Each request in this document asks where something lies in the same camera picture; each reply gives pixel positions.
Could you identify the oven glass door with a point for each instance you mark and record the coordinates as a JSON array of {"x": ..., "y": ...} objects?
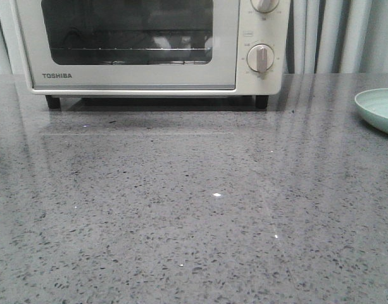
[{"x": 42, "y": 21}]

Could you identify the lower beige oven knob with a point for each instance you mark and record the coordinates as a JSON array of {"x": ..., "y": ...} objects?
[{"x": 260, "y": 58}]

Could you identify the beige oven knob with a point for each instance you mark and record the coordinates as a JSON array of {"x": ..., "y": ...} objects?
[
  {"x": 264, "y": 6},
  {"x": 260, "y": 58}
]

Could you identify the upper beige oven knob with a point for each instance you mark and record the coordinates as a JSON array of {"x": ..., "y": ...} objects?
[{"x": 264, "y": 6}]

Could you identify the white Toshiba toaster oven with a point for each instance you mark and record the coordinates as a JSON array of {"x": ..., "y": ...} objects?
[{"x": 254, "y": 28}]

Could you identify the grey curtain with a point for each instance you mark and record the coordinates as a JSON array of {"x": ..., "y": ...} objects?
[{"x": 322, "y": 37}]

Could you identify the light green plate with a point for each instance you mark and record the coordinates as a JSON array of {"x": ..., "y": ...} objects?
[{"x": 372, "y": 106}]

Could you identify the wire oven rack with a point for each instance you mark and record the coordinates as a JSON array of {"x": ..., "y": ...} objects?
[{"x": 147, "y": 47}]

